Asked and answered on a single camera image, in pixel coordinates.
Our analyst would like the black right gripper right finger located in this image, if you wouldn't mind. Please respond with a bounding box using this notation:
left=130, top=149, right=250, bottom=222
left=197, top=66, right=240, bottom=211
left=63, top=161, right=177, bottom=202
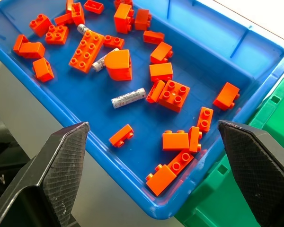
left=217, top=120, right=284, bottom=227

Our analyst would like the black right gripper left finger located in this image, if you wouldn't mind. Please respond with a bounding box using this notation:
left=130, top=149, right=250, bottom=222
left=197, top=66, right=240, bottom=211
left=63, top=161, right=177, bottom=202
left=0, top=122, right=90, bottom=227

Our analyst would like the green plastic bin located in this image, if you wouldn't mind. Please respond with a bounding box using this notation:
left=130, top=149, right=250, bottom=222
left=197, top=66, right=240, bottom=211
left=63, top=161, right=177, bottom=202
left=175, top=76, right=284, bottom=227

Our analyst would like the blue plastic tray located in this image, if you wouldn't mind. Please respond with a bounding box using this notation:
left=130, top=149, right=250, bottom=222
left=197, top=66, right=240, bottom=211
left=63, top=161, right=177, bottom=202
left=0, top=0, right=284, bottom=220

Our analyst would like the orange four-stud building block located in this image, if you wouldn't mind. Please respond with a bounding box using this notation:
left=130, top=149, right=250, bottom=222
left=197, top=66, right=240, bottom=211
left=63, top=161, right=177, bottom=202
left=45, top=24, right=70, bottom=45
left=158, top=79, right=191, bottom=113

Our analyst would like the white AA battery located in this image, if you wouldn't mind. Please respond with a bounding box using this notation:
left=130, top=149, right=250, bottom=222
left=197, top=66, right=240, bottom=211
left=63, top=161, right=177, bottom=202
left=92, top=47, right=120, bottom=72
left=111, top=87, right=147, bottom=109
left=77, top=23, right=89, bottom=36

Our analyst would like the orange 2x4 plastic brick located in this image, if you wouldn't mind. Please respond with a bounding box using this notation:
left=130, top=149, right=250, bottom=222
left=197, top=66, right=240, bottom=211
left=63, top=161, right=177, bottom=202
left=68, top=30, right=105, bottom=74

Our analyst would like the rounded orange building block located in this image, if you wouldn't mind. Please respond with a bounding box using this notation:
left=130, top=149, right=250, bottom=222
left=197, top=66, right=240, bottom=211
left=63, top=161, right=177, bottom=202
left=104, top=49, right=133, bottom=82

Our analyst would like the orange plastic building brick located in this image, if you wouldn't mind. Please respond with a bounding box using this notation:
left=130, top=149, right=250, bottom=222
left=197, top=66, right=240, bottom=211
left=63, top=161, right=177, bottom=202
left=113, top=3, right=135, bottom=34

